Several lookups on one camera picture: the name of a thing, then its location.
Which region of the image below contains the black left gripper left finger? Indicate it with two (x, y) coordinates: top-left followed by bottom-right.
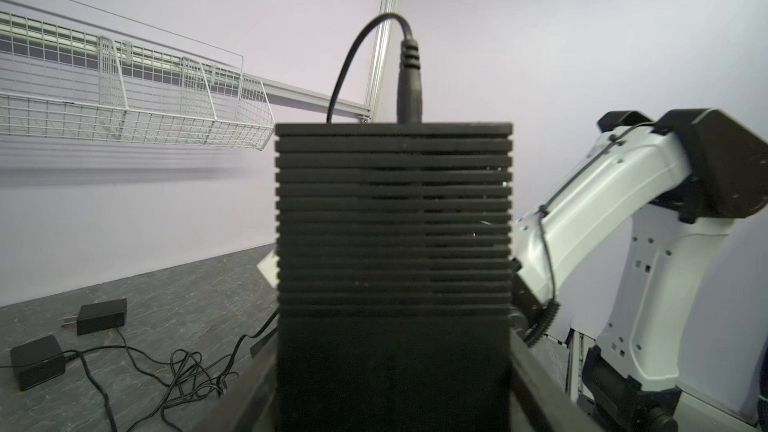
(193, 336), (278, 432)

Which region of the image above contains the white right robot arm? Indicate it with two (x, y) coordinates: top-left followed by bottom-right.
(512, 109), (767, 431)

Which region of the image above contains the black power adapter near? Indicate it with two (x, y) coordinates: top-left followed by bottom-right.
(10, 334), (66, 392)

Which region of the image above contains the black power adapter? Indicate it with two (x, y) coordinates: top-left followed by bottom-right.
(10, 334), (66, 392)
(62, 298), (128, 336)

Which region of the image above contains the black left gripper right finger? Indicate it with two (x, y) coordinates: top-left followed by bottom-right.
(509, 333), (600, 432)

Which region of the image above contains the black power adapter far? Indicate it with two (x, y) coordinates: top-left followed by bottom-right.
(62, 298), (128, 336)

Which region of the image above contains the white wire wall basket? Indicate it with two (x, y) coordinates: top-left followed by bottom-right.
(1, 0), (275, 149)

